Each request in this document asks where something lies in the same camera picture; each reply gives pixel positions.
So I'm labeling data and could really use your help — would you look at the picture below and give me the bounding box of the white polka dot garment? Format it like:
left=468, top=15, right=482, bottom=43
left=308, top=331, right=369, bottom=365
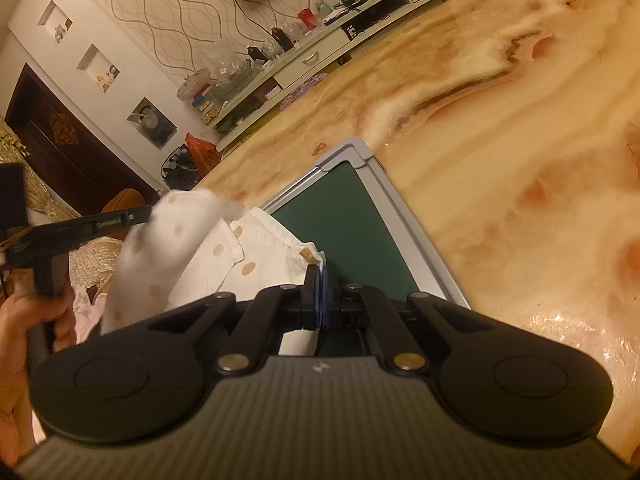
left=101, top=190, right=326, bottom=334

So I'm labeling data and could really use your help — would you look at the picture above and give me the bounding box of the person left hand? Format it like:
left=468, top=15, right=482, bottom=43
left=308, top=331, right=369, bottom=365
left=1, top=285, right=76, bottom=466

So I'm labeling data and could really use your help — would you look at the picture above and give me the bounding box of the beige lace sofa cover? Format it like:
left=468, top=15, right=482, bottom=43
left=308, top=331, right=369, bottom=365
left=68, top=236, right=122, bottom=289

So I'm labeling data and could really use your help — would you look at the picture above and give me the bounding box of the gold curtain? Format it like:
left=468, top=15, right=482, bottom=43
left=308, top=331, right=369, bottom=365
left=1, top=120, right=80, bottom=222

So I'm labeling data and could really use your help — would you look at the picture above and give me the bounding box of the pink garment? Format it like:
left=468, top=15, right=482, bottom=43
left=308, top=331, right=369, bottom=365
left=73, top=288, right=107, bottom=344

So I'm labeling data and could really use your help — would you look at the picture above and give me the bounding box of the dark wooden door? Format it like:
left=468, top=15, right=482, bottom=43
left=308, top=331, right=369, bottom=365
left=6, top=65, right=158, bottom=214

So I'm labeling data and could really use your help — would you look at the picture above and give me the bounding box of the brown leather sofa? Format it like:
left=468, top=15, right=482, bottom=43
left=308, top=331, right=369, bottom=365
left=102, top=188, right=146, bottom=214

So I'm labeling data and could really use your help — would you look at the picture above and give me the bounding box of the black floor fan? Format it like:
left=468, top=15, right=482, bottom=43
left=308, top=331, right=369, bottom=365
left=160, top=144, right=201, bottom=191

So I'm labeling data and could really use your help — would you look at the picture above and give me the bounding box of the orange plastic bag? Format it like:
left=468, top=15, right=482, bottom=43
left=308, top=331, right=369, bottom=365
left=186, top=133, right=221, bottom=178

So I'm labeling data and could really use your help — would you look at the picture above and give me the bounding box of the white TV cabinet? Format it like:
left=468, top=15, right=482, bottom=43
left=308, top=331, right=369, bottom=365
left=200, top=0, right=442, bottom=151

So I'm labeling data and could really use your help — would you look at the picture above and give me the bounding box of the purple plastic basin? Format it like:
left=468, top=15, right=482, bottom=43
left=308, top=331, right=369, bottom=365
left=279, top=73, right=329, bottom=112

